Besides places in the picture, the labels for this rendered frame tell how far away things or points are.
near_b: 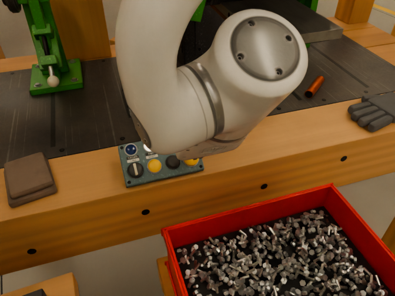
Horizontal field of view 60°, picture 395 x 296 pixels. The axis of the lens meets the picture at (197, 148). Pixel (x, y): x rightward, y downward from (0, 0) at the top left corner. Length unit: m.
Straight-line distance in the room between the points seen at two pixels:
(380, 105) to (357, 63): 0.26
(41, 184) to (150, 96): 0.42
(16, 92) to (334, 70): 0.86
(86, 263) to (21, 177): 1.02
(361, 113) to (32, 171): 0.70
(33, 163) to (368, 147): 0.70
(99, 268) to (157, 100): 1.40
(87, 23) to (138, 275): 1.02
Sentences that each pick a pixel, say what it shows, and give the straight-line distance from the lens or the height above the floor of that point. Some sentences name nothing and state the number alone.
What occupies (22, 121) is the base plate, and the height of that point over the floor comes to 0.90.
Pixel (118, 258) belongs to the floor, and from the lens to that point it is 1.64.
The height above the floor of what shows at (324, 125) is 0.90.
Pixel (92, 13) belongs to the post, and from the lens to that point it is 1.10.
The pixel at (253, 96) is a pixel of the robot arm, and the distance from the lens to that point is 0.29.
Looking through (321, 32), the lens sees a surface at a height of 1.13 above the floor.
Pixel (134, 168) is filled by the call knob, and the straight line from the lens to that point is 0.63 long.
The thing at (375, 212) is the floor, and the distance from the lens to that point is 1.96.
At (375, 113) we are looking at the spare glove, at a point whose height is 0.92.
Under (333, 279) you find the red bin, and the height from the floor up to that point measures 0.88.
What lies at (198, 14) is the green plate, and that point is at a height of 1.11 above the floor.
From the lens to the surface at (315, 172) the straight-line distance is 0.81.
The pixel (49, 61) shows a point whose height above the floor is 0.99.
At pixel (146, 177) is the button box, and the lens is 0.63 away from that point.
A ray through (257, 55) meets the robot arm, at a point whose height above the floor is 1.24.
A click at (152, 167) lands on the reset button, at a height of 0.93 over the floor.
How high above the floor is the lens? 1.36
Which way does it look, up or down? 41 degrees down
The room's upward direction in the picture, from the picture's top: straight up
